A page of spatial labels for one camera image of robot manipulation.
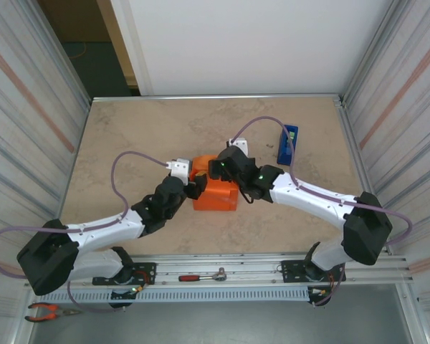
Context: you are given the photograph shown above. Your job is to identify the orange wrapping paper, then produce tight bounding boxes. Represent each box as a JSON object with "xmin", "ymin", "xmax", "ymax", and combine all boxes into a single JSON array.
[{"xmin": 192, "ymin": 153, "xmax": 239, "ymax": 212}]

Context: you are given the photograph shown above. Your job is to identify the blue tape dispenser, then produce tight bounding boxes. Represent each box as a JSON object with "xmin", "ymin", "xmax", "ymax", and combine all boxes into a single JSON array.
[{"xmin": 277, "ymin": 124, "xmax": 300, "ymax": 166}]

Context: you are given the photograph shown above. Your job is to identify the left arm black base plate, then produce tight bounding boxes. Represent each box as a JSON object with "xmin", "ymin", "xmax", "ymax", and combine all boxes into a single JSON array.
[{"xmin": 92, "ymin": 262, "xmax": 157, "ymax": 287}]

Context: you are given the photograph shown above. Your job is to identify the narrow aluminium frame rail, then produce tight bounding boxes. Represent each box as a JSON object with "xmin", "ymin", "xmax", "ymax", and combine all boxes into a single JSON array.
[{"xmin": 91, "ymin": 93, "xmax": 345, "ymax": 105}]

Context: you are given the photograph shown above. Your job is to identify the ratchet wrench with red handle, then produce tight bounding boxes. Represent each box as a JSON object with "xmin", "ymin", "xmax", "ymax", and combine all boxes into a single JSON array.
[{"xmin": 178, "ymin": 267, "xmax": 227, "ymax": 282}]

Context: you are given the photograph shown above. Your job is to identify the wide aluminium frame rail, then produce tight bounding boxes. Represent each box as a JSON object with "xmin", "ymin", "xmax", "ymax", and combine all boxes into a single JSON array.
[{"xmin": 24, "ymin": 252, "xmax": 415, "ymax": 290}]

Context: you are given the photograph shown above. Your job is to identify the slotted grey cable duct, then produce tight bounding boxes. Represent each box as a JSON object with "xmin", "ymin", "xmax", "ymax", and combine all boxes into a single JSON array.
[{"xmin": 41, "ymin": 288, "xmax": 311, "ymax": 304}]

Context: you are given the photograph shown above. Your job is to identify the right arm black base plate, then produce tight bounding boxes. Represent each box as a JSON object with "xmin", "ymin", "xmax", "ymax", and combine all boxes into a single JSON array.
[{"xmin": 281, "ymin": 259, "xmax": 346, "ymax": 284}]

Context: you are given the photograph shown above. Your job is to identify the aluminium side frame rail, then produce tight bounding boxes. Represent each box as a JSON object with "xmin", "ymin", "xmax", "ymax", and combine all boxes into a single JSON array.
[{"xmin": 338, "ymin": 102, "xmax": 394, "ymax": 256}]

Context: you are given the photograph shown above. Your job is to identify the orange handled pliers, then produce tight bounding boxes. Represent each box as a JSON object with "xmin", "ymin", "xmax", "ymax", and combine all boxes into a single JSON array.
[{"xmin": 24, "ymin": 302, "xmax": 82, "ymax": 323}]

